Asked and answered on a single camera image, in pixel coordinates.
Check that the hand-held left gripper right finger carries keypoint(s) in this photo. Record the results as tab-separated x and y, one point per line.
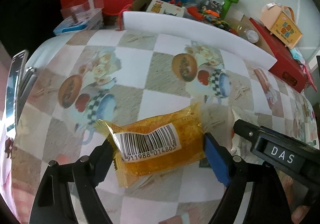
217	161

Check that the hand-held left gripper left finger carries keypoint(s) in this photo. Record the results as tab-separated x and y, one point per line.
102	165

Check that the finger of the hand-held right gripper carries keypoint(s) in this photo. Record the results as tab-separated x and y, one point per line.
246	130

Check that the translucent yellow snack packet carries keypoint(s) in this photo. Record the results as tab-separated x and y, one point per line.
155	161

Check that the person's right hand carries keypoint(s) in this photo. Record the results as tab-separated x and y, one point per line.
301	216

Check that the red gift box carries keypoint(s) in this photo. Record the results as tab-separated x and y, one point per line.
282	63

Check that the red patterned flat box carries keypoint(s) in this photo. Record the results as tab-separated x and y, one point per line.
308	76

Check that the brown cardboard box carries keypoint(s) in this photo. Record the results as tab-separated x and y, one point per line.
261	42

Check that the wet wipes pack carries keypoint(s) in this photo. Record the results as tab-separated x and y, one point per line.
297	55

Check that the clear plastic bottle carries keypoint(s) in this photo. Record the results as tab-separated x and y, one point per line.
250	35

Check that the pink printed blanket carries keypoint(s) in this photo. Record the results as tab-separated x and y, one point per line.
5	174

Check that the white foam board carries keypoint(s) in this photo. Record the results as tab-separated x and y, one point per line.
195	36

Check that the small yellow carton house box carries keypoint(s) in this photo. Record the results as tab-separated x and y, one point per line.
285	27

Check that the smartphone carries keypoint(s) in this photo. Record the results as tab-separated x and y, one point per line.
13	88

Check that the pile of small toys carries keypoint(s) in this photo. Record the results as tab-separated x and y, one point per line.
210	11

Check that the green dumbbell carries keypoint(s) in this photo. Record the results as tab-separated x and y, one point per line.
228	1

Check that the flat blue box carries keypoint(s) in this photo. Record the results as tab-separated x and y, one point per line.
72	27

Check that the yellow white carton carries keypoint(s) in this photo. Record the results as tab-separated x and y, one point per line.
162	8

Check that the clear plastic box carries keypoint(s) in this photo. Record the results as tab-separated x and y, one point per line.
82	7

